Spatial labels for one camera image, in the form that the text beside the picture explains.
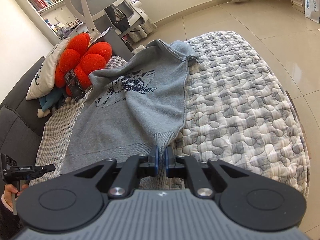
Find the blue plush toy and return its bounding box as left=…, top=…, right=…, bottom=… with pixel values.
left=37, top=87, right=72, bottom=118

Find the red flower cushion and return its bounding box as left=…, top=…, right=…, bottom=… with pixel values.
left=55, top=33, right=112, bottom=96

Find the smartphone with lit screen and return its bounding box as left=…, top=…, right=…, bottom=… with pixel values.
left=65, top=69, right=85, bottom=102

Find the white grey office chair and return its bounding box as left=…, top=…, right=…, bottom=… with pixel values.
left=65, top=0, right=156, bottom=43

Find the dark grey sofa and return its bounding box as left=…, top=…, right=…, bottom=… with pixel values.
left=0, top=29, right=134, bottom=196

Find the grey knitted sweater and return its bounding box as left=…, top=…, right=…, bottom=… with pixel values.
left=61, top=40, right=198, bottom=174

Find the person's left hand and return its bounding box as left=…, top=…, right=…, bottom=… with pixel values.
left=2, top=184, right=29, bottom=210

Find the white blue paper bag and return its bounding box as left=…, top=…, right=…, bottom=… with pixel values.
left=305, top=0, right=320, bottom=23

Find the white bookshelf with books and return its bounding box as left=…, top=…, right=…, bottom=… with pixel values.
left=15, top=0, right=82, bottom=45

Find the brown fleece left sleeve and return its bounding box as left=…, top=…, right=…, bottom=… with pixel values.
left=0, top=194, right=23, bottom=239

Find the white printed pillow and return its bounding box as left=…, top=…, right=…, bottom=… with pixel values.
left=26, top=37, right=71, bottom=101

